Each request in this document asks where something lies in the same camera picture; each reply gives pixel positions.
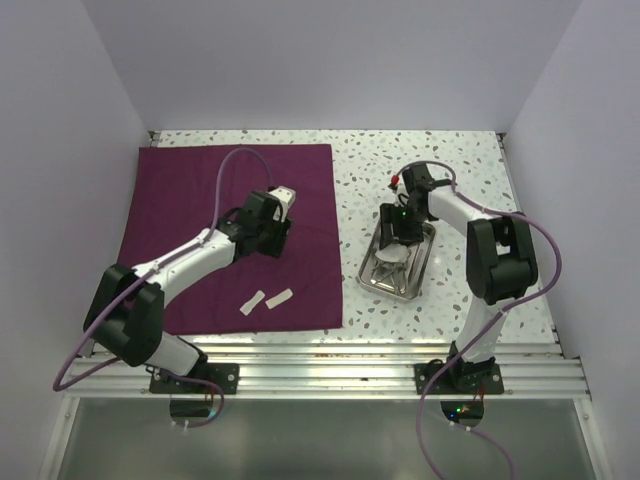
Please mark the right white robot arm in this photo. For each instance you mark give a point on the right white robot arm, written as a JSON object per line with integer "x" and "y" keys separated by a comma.
{"x": 500, "y": 267}

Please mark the steel instrument tray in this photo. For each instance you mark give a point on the steel instrument tray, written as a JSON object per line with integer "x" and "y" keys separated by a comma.
{"x": 415, "y": 265}

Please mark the white bandage strip right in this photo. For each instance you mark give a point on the white bandage strip right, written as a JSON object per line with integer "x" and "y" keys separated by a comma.
{"x": 279, "y": 299}

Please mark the white bandage strip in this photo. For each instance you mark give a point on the white bandage strip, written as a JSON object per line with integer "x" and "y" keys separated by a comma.
{"x": 250, "y": 304}
{"x": 279, "y": 299}

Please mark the steel forceps with rings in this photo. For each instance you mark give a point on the steel forceps with rings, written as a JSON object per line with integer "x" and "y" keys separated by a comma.
{"x": 381, "y": 271}

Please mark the white bandage strip left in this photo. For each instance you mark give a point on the white bandage strip left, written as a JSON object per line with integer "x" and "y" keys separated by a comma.
{"x": 250, "y": 304}

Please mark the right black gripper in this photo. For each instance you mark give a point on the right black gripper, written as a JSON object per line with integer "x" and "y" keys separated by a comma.
{"x": 389, "y": 213}

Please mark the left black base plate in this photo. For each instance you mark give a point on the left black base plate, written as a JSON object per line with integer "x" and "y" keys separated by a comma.
{"x": 198, "y": 380}

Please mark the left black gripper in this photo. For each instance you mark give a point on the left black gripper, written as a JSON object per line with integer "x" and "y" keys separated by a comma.
{"x": 273, "y": 248}

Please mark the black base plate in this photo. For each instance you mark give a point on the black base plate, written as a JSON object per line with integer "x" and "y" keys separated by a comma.
{"x": 198, "y": 380}
{"x": 463, "y": 378}

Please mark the steel scissors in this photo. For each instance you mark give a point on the steel scissors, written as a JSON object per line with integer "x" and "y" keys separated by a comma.
{"x": 398, "y": 278}

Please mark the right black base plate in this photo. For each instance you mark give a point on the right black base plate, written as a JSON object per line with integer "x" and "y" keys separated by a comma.
{"x": 463, "y": 378}

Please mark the steel scalpel handle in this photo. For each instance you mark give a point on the steel scalpel handle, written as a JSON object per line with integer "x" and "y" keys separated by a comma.
{"x": 389, "y": 288}

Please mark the purple cloth mat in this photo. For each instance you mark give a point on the purple cloth mat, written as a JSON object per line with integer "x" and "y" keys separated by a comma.
{"x": 178, "y": 191}

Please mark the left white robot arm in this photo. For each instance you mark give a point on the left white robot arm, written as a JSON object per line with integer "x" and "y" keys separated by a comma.
{"x": 127, "y": 314}

